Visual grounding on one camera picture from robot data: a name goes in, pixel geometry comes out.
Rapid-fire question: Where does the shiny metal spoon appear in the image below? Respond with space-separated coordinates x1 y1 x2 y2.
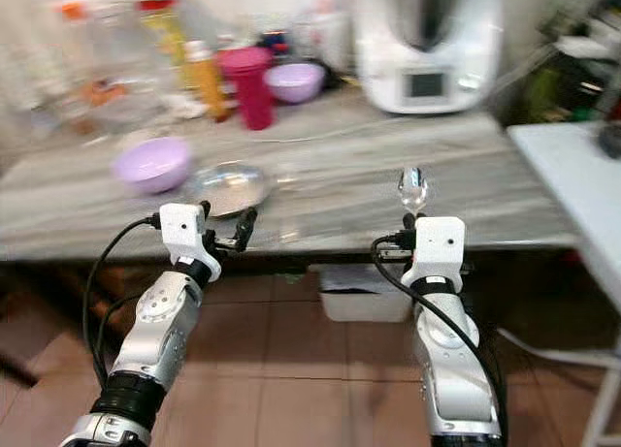
397 167 431 216

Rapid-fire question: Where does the purple plastic bowl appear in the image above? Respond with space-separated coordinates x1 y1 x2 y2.
111 136 194 196
268 62 327 106

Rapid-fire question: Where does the white plastic storage box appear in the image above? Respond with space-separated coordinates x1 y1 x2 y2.
317 264 414 323

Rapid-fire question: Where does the orange bottle with white cap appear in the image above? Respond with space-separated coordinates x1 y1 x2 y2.
183 39 228 122

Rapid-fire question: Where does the crimson plastic tumbler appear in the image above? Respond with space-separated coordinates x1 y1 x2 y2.
217 46 277 132

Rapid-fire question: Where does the white side table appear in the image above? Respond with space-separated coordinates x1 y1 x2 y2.
507 121 621 447

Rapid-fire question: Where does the white kitchen appliance with display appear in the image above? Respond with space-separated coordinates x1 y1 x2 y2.
353 0 505 116

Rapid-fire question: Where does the yellow bottle with red cap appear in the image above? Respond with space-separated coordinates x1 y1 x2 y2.
137 0 188 80

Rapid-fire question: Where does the green crate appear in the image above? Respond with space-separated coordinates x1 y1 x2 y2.
522 57 610 126

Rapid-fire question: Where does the clear jar with orange lid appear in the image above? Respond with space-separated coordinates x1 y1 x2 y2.
56 0 147 133

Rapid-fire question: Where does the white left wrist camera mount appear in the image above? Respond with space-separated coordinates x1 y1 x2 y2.
158 202 223 282

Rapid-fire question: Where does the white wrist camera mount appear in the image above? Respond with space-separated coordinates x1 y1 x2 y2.
403 215 468 292
158 202 223 282

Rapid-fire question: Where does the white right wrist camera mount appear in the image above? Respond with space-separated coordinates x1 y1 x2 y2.
403 215 468 292

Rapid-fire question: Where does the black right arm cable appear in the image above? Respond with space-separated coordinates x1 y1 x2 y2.
370 234 511 438

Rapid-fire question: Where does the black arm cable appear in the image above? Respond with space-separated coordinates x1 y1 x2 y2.
370 234 511 438
82 213 162 390

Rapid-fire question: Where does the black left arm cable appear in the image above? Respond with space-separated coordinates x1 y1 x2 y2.
82 213 162 390

